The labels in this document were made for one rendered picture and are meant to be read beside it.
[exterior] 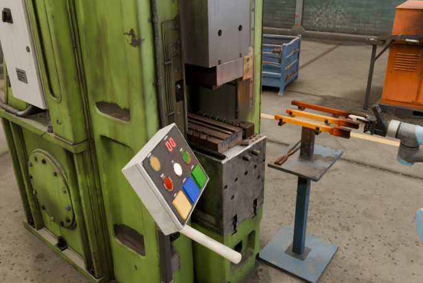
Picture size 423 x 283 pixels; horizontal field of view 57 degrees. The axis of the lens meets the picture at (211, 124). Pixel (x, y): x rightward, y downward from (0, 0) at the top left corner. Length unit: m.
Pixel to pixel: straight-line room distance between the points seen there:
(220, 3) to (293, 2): 8.10
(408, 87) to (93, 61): 4.01
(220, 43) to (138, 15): 0.38
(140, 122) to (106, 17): 0.49
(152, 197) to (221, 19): 0.83
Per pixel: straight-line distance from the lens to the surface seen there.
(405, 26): 5.05
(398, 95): 5.22
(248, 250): 2.49
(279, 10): 9.92
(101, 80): 1.95
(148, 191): 1.32
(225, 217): 2.02
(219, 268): 2.26
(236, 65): 1.85
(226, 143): 1.92
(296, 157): 2.32
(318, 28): 9.61
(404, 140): 2.22
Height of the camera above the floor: 1.80
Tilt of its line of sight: 23 degrees down
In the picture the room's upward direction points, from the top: 1 degrees counter-clockwise
